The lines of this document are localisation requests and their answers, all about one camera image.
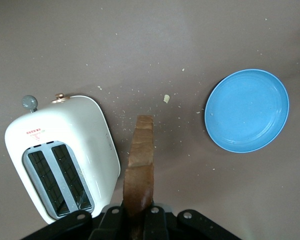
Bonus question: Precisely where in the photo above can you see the white two-slot toaster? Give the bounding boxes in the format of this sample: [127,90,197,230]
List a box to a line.
[4,92,122,225]

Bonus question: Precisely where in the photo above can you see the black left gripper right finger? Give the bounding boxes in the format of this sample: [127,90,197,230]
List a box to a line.
[142,206,243,240]

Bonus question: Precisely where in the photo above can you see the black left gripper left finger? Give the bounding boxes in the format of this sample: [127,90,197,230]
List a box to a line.
[21,206,131,240]

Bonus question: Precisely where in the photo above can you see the brown bread slice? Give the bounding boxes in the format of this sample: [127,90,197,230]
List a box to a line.
[123,115,156,240]

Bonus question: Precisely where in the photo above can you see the blue plate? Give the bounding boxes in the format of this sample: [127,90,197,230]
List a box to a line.
[204,68,290,154]

